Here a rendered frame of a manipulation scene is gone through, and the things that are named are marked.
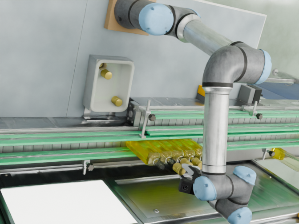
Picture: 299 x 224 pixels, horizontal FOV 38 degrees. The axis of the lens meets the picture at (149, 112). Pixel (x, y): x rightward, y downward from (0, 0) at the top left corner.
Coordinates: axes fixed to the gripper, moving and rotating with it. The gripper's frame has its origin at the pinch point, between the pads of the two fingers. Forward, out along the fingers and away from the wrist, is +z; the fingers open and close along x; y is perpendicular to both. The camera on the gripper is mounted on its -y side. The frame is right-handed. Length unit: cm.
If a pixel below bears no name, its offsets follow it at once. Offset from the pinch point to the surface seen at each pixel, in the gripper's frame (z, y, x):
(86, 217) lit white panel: -4.9, -39.1, -13.8
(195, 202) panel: -3.9, 7.8, -12.4
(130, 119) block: 33.9, -7.2, 7.8
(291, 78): 101, 163, 20
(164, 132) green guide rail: 22.8, 4.5, 6.4
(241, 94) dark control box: 41, 60, 21
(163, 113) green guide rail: 27.3, 4.5, 13.5
